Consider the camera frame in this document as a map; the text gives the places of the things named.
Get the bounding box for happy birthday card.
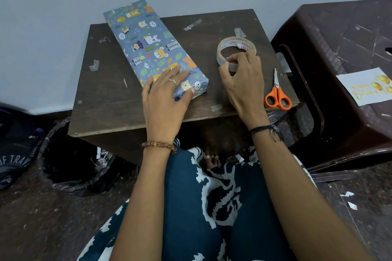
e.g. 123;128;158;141
336;67;392;107

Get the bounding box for black lined trash bin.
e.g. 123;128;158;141
38;117;135;197

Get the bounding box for black thread bracelet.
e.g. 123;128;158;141
248;124;284;143

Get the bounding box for small dark wooden table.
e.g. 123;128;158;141
68;9;300;166

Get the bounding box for person's left forearm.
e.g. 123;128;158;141
109;147;177;261

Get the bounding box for crumpled paper scraps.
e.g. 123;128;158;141
91;147;114;167

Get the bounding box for person's bare foot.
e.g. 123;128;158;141
203;153;221;170

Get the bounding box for orange handled scissors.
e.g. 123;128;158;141
264;68;292;111

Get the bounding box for brown plastic stool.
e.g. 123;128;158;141
271;0;392;182

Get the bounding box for brown beaded bracelet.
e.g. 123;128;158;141
141;141;178;155

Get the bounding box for clear tape roll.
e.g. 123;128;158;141
216;36;257;72

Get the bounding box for person's left hand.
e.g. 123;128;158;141
141;66;196;145

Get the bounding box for black purple backpack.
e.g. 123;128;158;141
0;108;47;191

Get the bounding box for teal white patterned trousers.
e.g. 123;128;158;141
76;140;318;261

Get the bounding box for crumpled clear tape piece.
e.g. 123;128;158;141
183;18;203;32

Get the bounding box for person's right forearm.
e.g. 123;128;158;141
251;130;373;261

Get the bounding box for person's right hand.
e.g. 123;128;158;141
218;51;271;131

